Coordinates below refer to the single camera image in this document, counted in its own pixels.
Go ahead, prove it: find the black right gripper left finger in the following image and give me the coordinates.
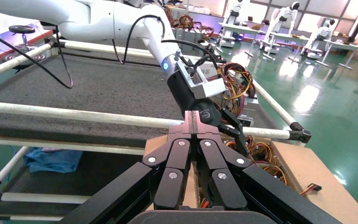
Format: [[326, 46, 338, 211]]
[[58, 111, 195, 224]]

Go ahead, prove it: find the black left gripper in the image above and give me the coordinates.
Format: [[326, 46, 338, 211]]
[[166, 70, 251, 158]]

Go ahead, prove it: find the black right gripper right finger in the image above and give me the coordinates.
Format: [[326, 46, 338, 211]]
[[193, 111, 342, 224]]

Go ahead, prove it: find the brown cardboard divider box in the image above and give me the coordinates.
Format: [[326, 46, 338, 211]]
[[143, 134, 358, 224]]

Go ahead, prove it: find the white red sign placard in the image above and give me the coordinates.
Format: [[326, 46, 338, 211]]
[[194, 59, 220, 82]]

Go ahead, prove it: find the white work table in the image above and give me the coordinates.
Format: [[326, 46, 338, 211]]
[[316, 39, 358, 71], [220, 23, 266, 58], [270, 32, 310, 64]]

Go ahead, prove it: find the white humanoid robot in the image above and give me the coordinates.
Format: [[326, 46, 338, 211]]
[[218, 0, 244, 49], [261, 1, 302, 56], [301, 18, 337, 60]]

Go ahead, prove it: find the blue cloth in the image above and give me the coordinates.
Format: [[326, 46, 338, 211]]
[[23, 147, 84, 174]]

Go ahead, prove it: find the black round stool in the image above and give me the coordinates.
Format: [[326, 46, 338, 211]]
[[1, 25, 46, 63]]

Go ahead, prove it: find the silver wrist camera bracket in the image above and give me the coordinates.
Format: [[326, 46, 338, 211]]
[[174, 49, 227, 100]]

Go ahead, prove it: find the coloured wire bundle pile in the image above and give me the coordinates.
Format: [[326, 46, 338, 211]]
[[193, 21, 215, 41], [172, 14, 195, 32]]

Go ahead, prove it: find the long black arm cable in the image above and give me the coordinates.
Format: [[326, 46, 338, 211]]
[[0, 26, 74, 90]]

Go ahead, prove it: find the looped black wrist cable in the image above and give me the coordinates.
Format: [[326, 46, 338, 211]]
[[112, 14, 166, 65]]

